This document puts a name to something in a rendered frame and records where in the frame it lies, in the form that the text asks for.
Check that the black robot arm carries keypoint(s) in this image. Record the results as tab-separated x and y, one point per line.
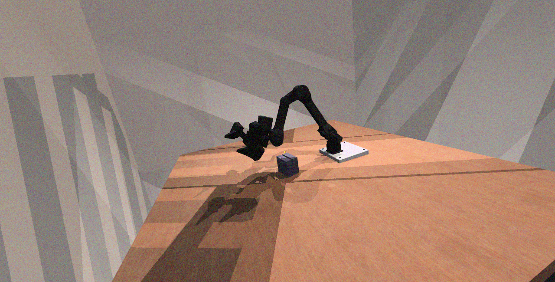
276	135

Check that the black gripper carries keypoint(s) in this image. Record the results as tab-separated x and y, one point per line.
253	148

